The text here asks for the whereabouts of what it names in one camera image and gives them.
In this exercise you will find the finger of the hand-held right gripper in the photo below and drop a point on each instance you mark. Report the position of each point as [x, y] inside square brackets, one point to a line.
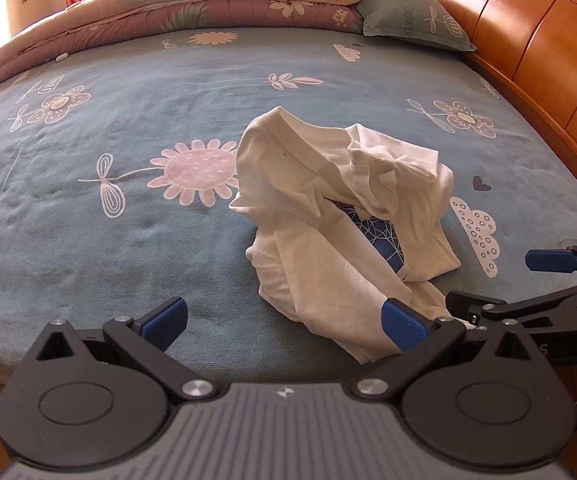
[468, 305]
[548, 260]

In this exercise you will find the bed with blue floral sheet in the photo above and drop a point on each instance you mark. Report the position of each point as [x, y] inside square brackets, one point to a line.
[118, 240]

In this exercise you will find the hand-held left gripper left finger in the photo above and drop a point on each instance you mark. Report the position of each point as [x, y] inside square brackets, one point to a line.
[163, 322]

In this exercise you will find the folded pink floral quilt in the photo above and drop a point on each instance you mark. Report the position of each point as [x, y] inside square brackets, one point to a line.
[168, 10]

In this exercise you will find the grey-green pillow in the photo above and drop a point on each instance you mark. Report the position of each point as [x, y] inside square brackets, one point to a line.
[408, 15]

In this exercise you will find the wooden headboard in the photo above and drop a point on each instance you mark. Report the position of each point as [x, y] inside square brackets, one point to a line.
[533, 35]

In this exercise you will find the white long-sleeve printed shirt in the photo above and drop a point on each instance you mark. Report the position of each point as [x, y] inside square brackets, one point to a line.
[288, 160]

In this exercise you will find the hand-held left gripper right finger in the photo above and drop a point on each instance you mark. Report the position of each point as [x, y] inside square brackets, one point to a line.
[403, 325]

